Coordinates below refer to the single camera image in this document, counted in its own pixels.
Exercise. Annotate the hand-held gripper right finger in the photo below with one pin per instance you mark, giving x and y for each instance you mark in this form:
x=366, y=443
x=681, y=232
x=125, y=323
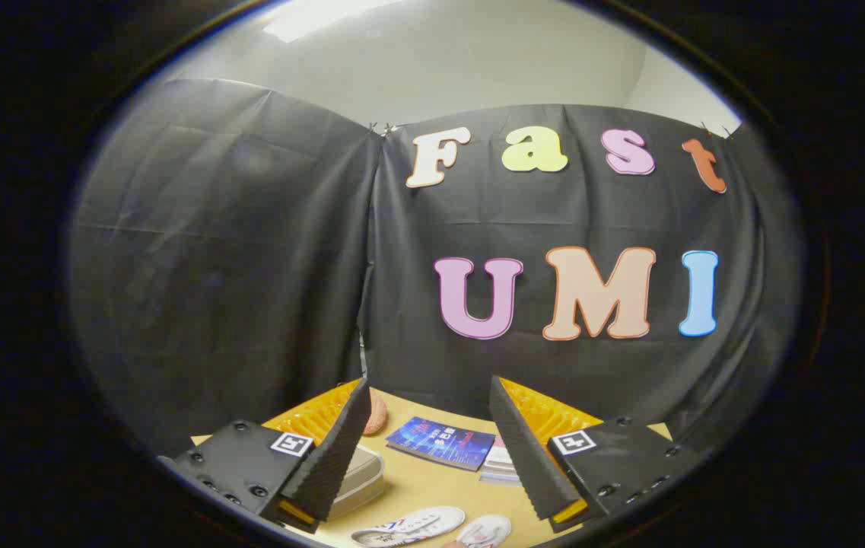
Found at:
x=527, y=457

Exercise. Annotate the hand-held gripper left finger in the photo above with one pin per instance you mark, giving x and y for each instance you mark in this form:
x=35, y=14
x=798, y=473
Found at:
x=337, y=457

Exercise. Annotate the beige fabric storage box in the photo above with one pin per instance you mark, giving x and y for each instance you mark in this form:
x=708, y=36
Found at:
x=364, y=476

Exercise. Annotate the white striped canvas shoe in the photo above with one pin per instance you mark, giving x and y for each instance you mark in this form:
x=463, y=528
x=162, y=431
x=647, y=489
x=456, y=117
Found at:
x=405, y=525
x=487, y=530

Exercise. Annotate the white thick book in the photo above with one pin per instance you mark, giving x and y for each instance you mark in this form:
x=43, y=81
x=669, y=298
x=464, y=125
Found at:
x=499, y=462

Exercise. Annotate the grey blue book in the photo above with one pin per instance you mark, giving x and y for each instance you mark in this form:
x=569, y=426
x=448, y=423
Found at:
x=499, y=478

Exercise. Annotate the orange fuzzy ball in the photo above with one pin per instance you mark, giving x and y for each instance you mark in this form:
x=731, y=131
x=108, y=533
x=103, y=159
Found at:
x=377, y=415

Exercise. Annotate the blue cover book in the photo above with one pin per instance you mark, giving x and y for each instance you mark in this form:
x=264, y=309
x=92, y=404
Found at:
x=440, y=440

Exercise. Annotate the black backdrop cloth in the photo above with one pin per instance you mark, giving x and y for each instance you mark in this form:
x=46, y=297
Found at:
x=249, y=266

